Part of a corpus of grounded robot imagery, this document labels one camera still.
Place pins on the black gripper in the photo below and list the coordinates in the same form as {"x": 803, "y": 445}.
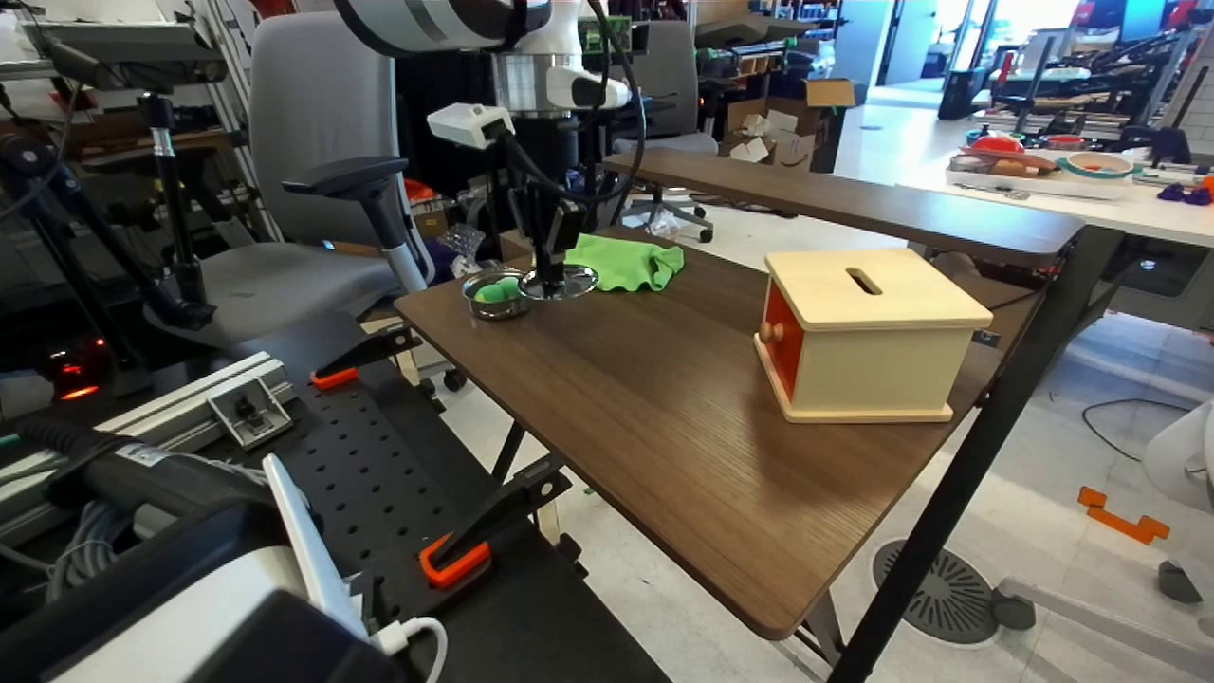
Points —
{"x": 549, "y": 192}

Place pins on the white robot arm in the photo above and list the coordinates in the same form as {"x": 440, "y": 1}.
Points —
{"x": 539, "y": 89}

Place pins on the green object inside pot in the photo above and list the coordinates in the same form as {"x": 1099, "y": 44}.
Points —
{"x": 497, "y": 293}

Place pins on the small silver pot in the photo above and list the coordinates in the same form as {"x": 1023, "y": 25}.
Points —
{"x": 492, "y": 312}

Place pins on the green cloth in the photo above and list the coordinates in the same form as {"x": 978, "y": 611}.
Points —
{"x": 629, "y": 262}

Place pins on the orange clamp far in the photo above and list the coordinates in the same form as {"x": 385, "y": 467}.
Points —
{"x": 348, "y": 364}

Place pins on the orange clamp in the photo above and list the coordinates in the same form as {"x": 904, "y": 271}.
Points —
{"x": 457, "y": 554}
{"x": 348, "y": 364}

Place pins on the grey office chair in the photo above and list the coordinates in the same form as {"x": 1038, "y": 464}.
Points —
{"x": 325, "y": 137}

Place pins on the cream wooden coin box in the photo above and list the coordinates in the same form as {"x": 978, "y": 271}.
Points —
{"x": 863, "y": 334}

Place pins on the orange clamp near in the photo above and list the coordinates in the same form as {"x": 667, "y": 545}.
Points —
{"x": 457, "y": 554}

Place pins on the black tripod stand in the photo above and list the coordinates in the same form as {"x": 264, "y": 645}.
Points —
{"x": 47, "y": 195}

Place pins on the round floor drain cover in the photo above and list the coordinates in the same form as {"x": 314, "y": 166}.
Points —
{"x": 963, "y": 610}

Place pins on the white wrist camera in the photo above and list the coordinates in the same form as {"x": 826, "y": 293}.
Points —
{"x": 471, "y": 124}

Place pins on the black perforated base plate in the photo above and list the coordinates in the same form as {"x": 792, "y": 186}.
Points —
{"x": 385, "y": 479}

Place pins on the aluminium extrusion rail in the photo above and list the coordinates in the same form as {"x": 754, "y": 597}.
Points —
{"x": 158, "y": 453}

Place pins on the white cable plug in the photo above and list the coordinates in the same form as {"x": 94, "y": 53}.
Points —
{"x": 400, "y": 635}

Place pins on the orange floor bracket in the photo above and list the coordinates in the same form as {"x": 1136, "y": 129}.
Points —
{"x": 1145, "y": 530}

